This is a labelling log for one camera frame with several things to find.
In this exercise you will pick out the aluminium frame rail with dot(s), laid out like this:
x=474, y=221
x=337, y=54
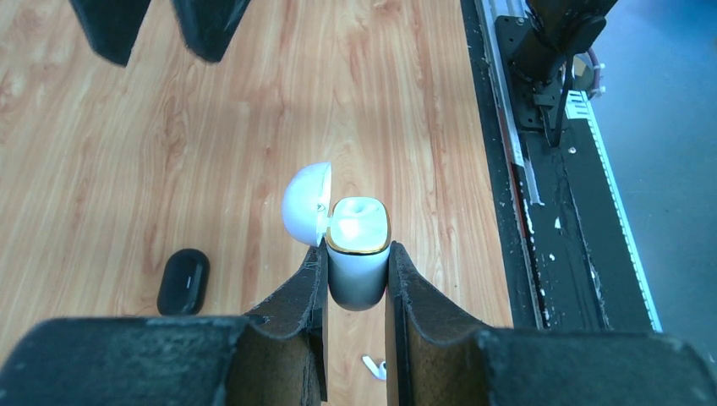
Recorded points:
x=489, y=11

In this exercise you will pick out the white earbud right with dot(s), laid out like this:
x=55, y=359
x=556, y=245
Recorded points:
x=376, y=368

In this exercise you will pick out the black earbud charging case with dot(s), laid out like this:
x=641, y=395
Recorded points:
x=184, y=283

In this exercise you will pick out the white earbud charging case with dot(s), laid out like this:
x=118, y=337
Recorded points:
x=356, y=231

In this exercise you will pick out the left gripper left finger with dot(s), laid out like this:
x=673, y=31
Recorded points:
x=274, y=354

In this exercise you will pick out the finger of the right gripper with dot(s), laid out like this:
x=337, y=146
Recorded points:
x=111, y=27
x=208, y=26

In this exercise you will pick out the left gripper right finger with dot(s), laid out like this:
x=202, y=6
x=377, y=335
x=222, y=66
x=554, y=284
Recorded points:
x=439, y=354

